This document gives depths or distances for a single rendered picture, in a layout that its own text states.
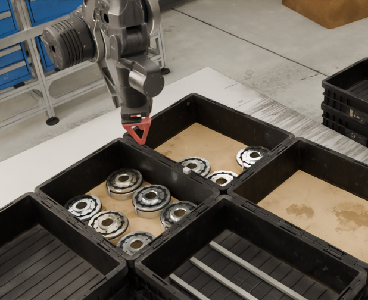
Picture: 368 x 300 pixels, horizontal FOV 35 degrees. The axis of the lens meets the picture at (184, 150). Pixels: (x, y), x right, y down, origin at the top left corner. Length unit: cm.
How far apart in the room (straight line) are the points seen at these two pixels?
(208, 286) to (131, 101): 45
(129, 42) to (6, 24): 209
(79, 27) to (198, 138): 79
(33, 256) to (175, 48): 291
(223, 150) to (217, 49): 248
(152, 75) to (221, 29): 322
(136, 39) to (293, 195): 59
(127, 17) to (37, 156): 94
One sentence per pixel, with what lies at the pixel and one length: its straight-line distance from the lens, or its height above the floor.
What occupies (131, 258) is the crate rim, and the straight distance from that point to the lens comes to 131.
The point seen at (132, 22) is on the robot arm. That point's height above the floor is 136.
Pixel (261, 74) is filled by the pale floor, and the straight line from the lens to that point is 382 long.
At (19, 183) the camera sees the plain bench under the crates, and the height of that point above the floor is 70.
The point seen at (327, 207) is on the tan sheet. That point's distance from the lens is 155.
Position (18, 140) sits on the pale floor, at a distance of 357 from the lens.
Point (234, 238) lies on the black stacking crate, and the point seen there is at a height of 83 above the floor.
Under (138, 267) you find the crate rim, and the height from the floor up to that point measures 93.
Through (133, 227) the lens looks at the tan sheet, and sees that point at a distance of 153.
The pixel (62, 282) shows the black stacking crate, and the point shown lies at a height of 83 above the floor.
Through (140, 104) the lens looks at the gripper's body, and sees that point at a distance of 136.
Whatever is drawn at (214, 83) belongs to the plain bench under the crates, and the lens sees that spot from 235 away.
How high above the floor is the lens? 186
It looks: 36 degrees down
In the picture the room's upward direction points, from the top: 8 degrees counter-clockwise
